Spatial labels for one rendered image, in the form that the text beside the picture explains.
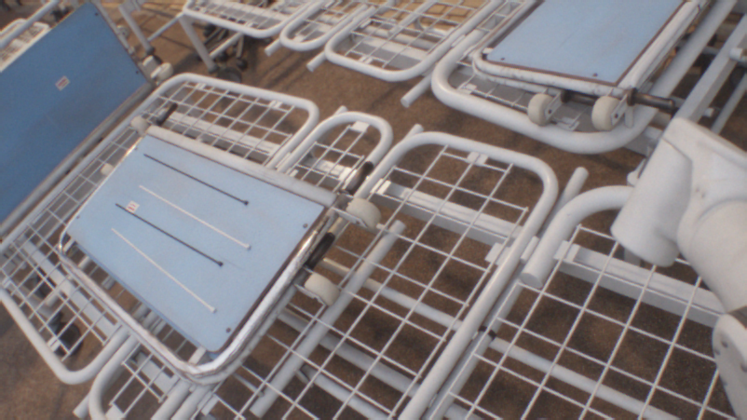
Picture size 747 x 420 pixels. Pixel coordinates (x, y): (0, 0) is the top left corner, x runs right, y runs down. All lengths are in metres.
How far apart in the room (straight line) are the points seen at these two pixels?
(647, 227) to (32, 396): 2.04
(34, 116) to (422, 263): 1.23
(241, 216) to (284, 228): 0.12
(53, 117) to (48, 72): 0.14
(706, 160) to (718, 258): 0.08
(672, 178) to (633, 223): 0.05
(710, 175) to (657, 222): 0.08
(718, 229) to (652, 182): 0.11
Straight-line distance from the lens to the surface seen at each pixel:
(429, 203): 1.15
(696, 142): 0.47
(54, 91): 1.86
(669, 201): 0.50
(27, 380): 2.29
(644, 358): 1.42
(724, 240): 0.41
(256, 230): 1.10
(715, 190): 0.44
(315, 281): 0.98
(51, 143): 1.88
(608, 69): 1.16
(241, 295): 1.03
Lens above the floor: 1.29
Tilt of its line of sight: 45 degrees down
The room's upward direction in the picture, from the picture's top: 26 degrees counter-clockwise
